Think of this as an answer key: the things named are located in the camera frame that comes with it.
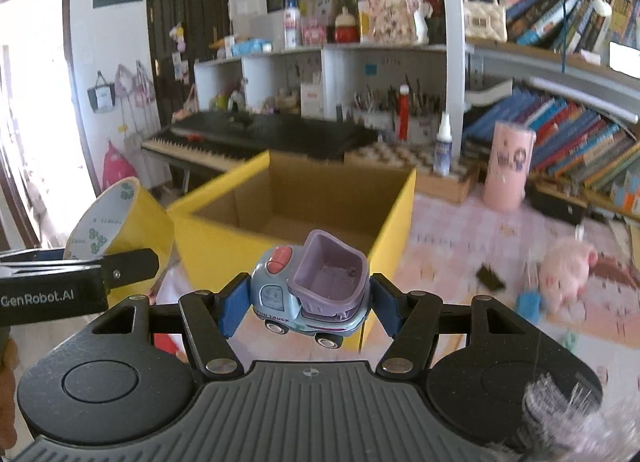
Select pen holder with brushes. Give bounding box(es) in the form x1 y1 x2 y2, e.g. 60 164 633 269
352 87 441 143

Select open paperback book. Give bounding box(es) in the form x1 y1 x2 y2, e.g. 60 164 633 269
465 81 515 108

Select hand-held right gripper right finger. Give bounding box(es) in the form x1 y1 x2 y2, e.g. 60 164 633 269
370 273 541 379

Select red tassel pendant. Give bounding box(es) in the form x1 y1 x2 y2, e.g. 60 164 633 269
395 85 412 142

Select white desk shelf post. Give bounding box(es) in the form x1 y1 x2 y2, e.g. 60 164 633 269
437 0 473 163

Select small blue object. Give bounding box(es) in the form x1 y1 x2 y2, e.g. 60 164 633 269
517 292 543 315

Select pink backpack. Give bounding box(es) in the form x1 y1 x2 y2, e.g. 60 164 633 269
102 139 138 193

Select white box red label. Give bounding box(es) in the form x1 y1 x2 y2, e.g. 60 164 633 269
300 81 323 118

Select white quilted handbag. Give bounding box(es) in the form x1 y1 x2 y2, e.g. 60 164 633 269
462 0 508 43

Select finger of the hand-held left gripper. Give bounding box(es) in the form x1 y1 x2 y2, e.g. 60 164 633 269
0 248 160 290

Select pink cylindrical container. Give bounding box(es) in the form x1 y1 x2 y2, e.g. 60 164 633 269
482 122 537 213

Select dark wooden door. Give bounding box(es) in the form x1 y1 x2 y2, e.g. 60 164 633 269
145 0 231 128

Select pink hanging bags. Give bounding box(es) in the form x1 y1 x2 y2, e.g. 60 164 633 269
115 62 156 108

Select white spray bottle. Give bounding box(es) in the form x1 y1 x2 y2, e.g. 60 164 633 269
433 111 453 176

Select red round jar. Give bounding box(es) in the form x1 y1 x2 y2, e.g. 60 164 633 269
334 7 360 43

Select pink plush pig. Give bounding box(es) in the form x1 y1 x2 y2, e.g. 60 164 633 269
540 236 601 315

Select light blue toy truck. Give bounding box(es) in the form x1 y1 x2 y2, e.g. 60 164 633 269
250 229 372 349

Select dark white tote bag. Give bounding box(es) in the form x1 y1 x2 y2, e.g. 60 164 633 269
87 71 118 114

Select black binder clip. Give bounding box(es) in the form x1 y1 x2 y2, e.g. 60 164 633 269
475 265 505 289

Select blue wipes packet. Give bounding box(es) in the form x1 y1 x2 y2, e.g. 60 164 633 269
232 38 273 56

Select row of books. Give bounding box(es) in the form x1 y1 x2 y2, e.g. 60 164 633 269
500 0 640 53
462 87 640 193

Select dark brown desktop box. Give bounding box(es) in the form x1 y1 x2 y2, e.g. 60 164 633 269
530 182 588 225

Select black electronic keyboard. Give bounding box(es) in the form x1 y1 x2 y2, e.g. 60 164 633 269
141 111 378 178

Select wooden chessboard box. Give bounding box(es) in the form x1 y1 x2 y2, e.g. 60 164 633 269
345 142 481 204

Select white tube lamp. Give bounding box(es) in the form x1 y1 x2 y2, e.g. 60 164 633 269
530 76 640 123

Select person's left hand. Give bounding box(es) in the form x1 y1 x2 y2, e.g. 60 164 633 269
0 339 19 443

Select floral ruffled bag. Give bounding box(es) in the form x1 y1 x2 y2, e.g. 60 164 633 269
367 0 431 46

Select small pink box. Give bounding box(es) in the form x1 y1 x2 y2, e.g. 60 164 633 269
302 17 328 47

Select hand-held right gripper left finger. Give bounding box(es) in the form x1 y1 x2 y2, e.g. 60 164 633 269
90 275 251 379

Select white shelf unit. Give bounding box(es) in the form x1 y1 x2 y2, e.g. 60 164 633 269
194 44 451 143

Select fluffy pale sleeve cuff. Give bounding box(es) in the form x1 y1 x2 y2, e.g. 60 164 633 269
522 377 616 462

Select yellow cardboard box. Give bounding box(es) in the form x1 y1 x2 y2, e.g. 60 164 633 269
167 151 417 354

